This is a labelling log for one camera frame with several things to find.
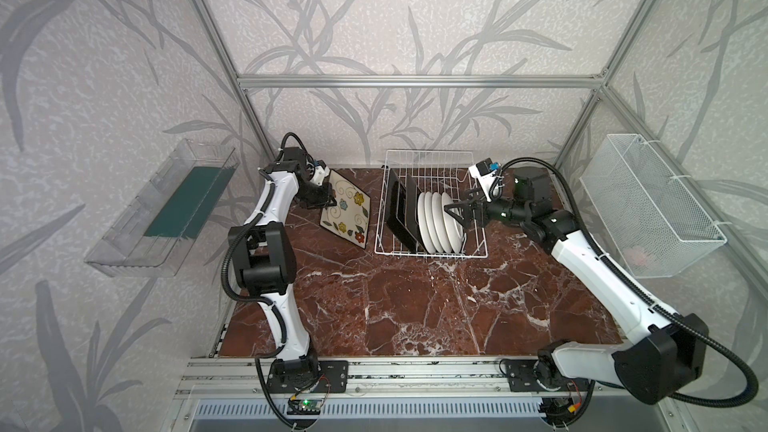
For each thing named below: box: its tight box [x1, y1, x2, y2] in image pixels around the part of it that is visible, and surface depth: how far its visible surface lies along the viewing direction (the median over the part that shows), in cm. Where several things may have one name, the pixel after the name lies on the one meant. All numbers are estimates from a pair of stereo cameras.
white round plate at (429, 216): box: [424, 191, 443, 254], surface depth 86 cm
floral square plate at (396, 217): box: [385, 169, 418, 253], surface depth 86 cm
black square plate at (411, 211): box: [405, 173, 427, 253], surface depth 87 cm
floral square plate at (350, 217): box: [319, 169, 371, 249], surface depth 100 cm
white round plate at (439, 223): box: [432, 192, 452, 254], surface depth 87 cm
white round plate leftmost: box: [418, 192, 435, 254], surface depth 87 cm
